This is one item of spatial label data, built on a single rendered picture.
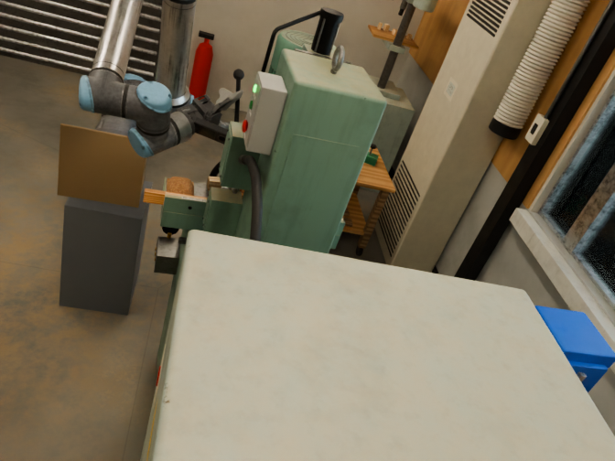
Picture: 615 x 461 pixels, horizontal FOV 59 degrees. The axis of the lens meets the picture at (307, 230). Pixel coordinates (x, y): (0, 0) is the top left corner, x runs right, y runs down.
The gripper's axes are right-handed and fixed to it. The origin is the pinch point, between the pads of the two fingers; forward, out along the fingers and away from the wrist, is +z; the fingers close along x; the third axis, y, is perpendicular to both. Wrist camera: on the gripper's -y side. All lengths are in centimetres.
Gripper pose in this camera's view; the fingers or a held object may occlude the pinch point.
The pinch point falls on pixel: (239, 109)
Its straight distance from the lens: 180.3
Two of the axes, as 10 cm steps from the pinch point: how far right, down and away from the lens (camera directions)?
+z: 6.9, -4.4, 5.8
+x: -3.2, 5.3, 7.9
